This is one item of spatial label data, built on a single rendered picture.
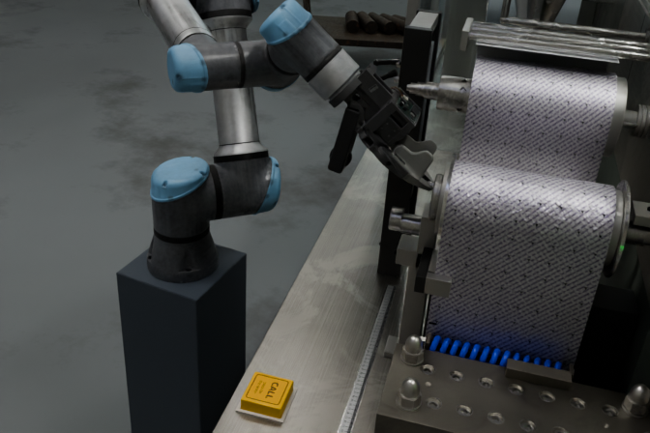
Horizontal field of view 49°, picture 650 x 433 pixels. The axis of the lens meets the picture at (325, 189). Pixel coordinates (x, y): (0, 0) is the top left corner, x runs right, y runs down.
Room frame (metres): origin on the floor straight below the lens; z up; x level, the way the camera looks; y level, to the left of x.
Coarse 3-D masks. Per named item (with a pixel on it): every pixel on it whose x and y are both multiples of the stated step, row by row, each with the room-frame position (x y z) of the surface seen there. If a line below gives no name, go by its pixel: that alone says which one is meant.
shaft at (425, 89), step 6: (408, 84) 1.25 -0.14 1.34; (414, 84) 1.24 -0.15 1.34; (420, 84) 1.24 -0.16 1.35; (426, 84) 1.23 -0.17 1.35; (432, 84) 1.23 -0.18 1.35; (438, 84) 1.23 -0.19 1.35; (408, 90) 1.24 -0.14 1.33; (414, 90) 1.23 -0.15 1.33; (420, 90) 1.23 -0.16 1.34; (426, 90) 1.22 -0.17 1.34; (432, 90) 1.22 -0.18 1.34; (420, 96) 1.24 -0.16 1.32; (426, 96) 1.22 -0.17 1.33; (432, 96) 1.22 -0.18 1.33
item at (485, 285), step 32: (448, 256) 0.91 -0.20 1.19; (480, 256) 0.90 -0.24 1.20; (480, 288) 0.90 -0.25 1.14; (512, 288) 0.89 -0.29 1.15; (544, 288) 0.88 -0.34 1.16; (576, 288) 0.87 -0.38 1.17; (448, 320) 0.91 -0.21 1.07; (480, 320) 0.90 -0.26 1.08; (512, 320) 0.89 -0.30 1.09; (544, 320) 0.88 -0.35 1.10; (576, 320) 0.86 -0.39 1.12; (512, 352) 0.88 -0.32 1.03; (544, 352) 0.87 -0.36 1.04; (576, 352) 0.86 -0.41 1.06
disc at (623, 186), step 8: (624, 184) 0.93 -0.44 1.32; (624, 192) 0.92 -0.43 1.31; (624, 200) 0.90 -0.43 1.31; (624, 208) 0.89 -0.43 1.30; (624, 216) 0.88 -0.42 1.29; (624, 224) 0.86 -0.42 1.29; (624, 232) 0.85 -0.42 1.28; (624, 240) 0.85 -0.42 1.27; (616, 248) 0.87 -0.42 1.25; (616, 256) 0.85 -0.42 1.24; (616, 264) 0.85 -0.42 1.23; (608, 272) 0.87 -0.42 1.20
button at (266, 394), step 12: (252, 384) 0.89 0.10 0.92; (264, 384) 0.89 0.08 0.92; (276, 384) 0.89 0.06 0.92; (288, 384) 0.89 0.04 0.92; (252, 396) 0.86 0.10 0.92; (264, 396) 0.86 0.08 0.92; (276, 396) 0.86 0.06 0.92; (288, 396) 0.88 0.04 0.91; (252, 408) 0.85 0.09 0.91; (264, 408) 0.84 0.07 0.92; (276, 408) 0.84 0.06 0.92
